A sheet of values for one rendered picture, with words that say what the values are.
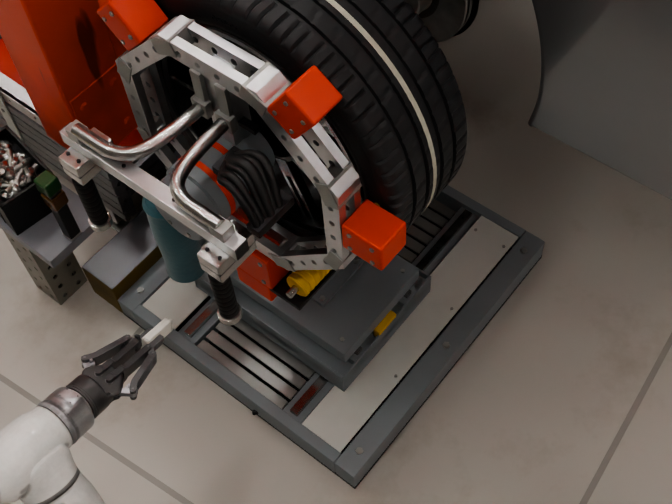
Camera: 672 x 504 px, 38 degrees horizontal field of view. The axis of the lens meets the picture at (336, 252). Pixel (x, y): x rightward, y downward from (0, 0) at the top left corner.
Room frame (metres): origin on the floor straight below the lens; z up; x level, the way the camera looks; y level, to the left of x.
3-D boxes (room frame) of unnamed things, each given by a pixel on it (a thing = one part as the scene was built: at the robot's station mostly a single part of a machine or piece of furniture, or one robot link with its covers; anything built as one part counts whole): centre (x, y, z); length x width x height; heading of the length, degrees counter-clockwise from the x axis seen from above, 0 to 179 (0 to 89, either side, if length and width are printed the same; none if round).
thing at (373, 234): (0.97, -0.07, 0.85); 0.09 x 0.08 x 0.07; 46
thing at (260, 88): (1.18, 0.16, 0.85); 0.54 x 0.07 x 0.54; 46
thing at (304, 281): (1.17, 0.01, 0.51); 0.29 x 0.06 x 0.06; 136
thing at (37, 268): (1.48, 0.77, 0.21); 0.10 x 0.10 x 0.42; 46
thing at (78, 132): (1.16, 0.32, 1.03); 0.19 x 0.18 x 0.11; 136
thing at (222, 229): (1.02, 0.18, 1.03); 0.19 x 0.18 x 0.11; 136
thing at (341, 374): (1.33, 0.07, 0.13); 0.50 x 0.36 x 0.10; 46
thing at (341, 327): (1.30, 0.05, 0.32); 0.40 x 0.30 x 0.28; 46
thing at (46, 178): (1.32, 0.60, 0.64); 0.04 x 0.04 x 0.04; 46
